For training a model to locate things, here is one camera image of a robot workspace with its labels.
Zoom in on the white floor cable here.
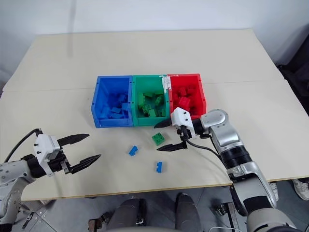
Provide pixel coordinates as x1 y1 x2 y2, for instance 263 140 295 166
209 225 235 231

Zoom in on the metal floor bracket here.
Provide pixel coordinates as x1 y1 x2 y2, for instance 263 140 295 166
88 211 114 232
213 202 240 232

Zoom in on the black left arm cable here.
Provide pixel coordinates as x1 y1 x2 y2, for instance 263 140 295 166
3 129 43 163

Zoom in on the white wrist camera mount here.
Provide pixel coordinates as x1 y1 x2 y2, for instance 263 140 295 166
170 107 197 140
33 134 61 177

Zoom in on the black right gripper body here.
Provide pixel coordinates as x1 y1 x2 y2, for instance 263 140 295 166
176 125 194 149

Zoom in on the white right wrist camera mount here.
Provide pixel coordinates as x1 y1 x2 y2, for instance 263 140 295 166
170 107 197 140

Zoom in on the red plastic bin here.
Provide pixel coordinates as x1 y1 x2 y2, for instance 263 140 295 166
167 73 207 119

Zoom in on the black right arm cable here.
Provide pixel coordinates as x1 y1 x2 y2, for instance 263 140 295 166
187 138 228 166

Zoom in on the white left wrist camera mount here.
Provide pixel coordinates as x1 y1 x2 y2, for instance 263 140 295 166
33 134 61 177

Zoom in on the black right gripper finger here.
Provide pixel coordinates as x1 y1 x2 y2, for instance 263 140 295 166
153 118 173 129
156 142 184 152

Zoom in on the white tape strip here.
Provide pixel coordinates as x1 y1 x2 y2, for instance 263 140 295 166
159 75 172 94

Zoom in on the black bag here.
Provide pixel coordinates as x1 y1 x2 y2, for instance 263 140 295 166
276 31 309 107

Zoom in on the green plastic bin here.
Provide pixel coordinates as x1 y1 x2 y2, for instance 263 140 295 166
131 74 172 127

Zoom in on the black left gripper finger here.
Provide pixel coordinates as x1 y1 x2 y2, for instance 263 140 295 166
57 133 90 147
69 154 101 175

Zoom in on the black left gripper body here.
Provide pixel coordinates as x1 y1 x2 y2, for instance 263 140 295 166
47 147 73 175

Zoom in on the blue plastic bin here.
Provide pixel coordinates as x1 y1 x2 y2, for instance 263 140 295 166
90 75 134 128

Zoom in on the dark rounded robot leg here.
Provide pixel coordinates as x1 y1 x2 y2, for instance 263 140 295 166
112 198 147 232
174 193 202 232

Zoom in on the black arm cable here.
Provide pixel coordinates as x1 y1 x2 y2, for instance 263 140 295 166
3 129 43 163
187 138 228 166

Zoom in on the white sneaker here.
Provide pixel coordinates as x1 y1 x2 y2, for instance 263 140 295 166
267 182 280 202
293 178 309 201

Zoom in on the green square building block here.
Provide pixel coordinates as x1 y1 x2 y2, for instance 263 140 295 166
151 132 168 146

